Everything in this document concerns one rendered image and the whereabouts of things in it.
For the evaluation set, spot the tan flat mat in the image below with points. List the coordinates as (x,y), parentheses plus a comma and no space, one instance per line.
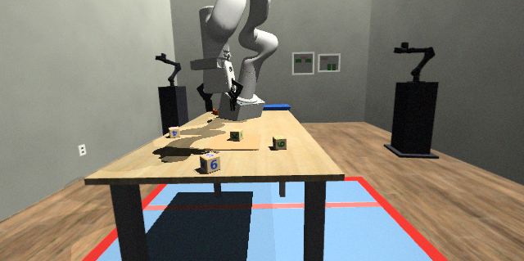
(250,142)

